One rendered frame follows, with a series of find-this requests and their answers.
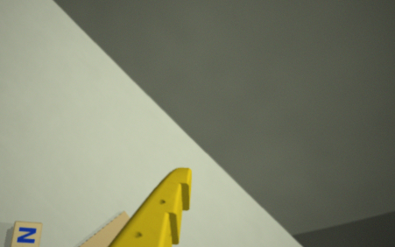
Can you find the tan mat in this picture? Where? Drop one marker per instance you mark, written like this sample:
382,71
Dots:
107,234

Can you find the beige letter block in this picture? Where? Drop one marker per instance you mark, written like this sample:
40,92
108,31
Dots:
26,234

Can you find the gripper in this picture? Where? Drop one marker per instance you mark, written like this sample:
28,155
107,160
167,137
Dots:
157,221

